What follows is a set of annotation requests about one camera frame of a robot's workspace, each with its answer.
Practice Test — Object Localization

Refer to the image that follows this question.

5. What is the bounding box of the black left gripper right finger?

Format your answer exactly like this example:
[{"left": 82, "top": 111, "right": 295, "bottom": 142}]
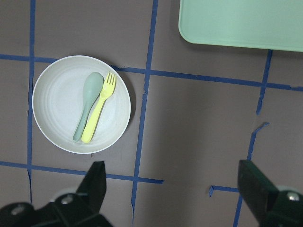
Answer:
[{"left": 238, "top": 160, "right": 303, "bottom": 227}]

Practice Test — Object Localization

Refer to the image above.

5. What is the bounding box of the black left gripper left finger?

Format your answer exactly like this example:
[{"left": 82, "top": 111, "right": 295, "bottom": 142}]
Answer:
[{"left": 0, "top": 161, "right": 111, "bottom": 227}]

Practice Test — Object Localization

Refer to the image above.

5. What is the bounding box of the white round plate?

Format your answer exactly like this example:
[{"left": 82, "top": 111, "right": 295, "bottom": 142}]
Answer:
[{"left": 32, "top": 55, "right": 131, "bottom": 154}]

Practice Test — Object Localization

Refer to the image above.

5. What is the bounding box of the yellow plastic fork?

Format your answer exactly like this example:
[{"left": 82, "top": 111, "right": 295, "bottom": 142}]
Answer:
[{"left": 81, "top": 72, "right": 116, "bottom": 143}]

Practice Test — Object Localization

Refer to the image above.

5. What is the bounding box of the pale green spoon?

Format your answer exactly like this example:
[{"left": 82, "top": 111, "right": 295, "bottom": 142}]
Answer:
[{"left": 72, "top": 72, "right": 104, "bottom": 142}]

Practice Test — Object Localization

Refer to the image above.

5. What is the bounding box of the mint green tray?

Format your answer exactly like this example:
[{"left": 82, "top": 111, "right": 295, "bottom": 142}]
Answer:
[{"left": 178, "top": 0, "right": 303, "bottom": 52}]

